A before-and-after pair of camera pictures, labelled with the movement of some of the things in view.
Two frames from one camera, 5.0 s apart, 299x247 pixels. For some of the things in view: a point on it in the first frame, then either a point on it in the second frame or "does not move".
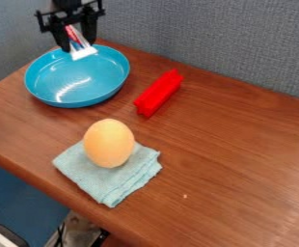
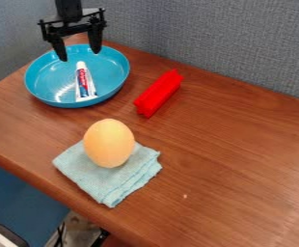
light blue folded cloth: [114, 183] does not move
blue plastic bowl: [77, 83] does not move
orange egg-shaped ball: [109, 143] does not move
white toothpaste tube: [81, 47] → [85, 83]
